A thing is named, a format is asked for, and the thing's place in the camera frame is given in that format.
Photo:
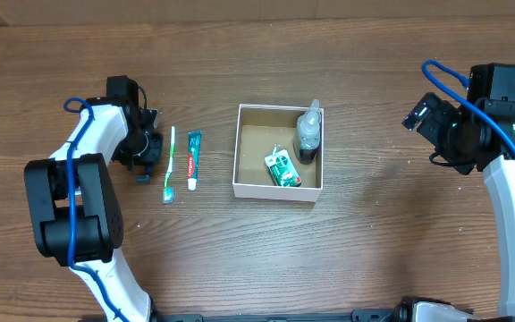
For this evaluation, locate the clear bottle dark liquid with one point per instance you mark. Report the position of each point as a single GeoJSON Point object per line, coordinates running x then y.
{"type": "Point", "coordinates": [308, 133]}

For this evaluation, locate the white cardboard box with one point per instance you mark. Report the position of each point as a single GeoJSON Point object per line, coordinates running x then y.
{"type": "Point", "coordinates": [260, 129]}

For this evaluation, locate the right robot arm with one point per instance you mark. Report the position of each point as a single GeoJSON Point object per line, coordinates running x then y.
{"type": "Point", "coordinates": [497, 165]}

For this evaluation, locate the green white toothbrush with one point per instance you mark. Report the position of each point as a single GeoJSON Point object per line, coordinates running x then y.
{"type": "Point", "coordinates": [168, 194]}

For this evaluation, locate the Colgate toothpaste tube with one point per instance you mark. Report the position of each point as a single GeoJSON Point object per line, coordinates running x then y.
{"type": "Point", "coordinates": [194, 149]}

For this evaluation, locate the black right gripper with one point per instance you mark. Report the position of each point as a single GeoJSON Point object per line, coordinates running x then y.
{"type": "Point", "coordinates": [430, 123]}

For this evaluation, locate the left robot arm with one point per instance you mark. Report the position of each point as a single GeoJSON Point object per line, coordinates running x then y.
{"type": "Point", "coordinates": [75, 215]}

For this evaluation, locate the blue disposable razor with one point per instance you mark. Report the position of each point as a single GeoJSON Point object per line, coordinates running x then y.
{"type": "Point", "coordinates": [144, 178]}

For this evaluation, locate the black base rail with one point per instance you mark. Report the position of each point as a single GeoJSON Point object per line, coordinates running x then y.
{"type": "Point", "coordinates": [357, 315]}

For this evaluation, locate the green white soap packet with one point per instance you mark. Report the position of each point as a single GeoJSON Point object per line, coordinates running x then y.
{"type": "Point", "coordinates": [281, 169]}

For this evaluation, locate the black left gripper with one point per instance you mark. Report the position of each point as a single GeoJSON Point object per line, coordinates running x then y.
{"type": "Point", "coordinates": [146, 162]}

